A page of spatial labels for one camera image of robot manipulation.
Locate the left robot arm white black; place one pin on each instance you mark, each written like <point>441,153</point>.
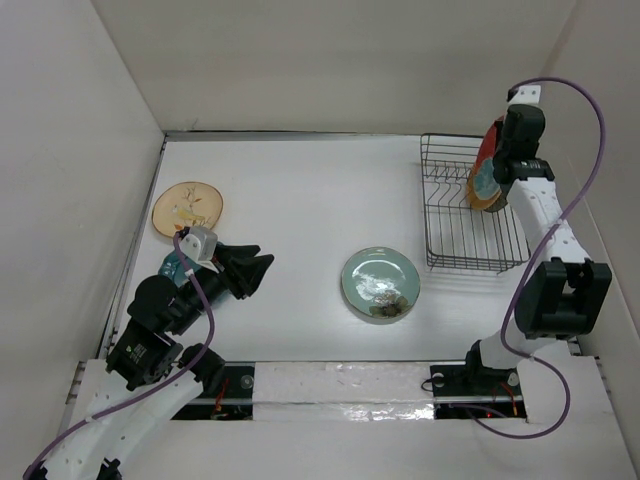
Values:
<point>149,377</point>

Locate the grey plate with tree branches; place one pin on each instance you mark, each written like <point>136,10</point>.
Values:
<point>498,205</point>

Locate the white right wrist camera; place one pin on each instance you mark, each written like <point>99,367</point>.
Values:
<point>524,94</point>

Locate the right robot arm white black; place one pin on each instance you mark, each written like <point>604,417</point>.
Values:
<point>562,291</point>

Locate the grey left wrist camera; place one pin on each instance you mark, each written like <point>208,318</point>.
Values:
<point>199,245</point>

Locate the dark teal scalloped plate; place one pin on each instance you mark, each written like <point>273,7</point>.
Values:
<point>172,268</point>

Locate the red plate with teal flower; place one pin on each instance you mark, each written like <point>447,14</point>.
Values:
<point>481,176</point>

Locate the beige plate with bird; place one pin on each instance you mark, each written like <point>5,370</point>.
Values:
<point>187,204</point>

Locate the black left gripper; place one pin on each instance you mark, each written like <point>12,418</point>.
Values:
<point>241,276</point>

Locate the light green plate with flower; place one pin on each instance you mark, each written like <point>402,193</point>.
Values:
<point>380,284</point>

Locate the black wire dish rack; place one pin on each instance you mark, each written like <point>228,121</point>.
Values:
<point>457,237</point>

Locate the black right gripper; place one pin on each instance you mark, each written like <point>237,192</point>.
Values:
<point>499,139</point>

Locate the orange woven plate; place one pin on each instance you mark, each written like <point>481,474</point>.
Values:
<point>477,203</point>

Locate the white foam front bar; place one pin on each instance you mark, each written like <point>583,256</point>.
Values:
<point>341,391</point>

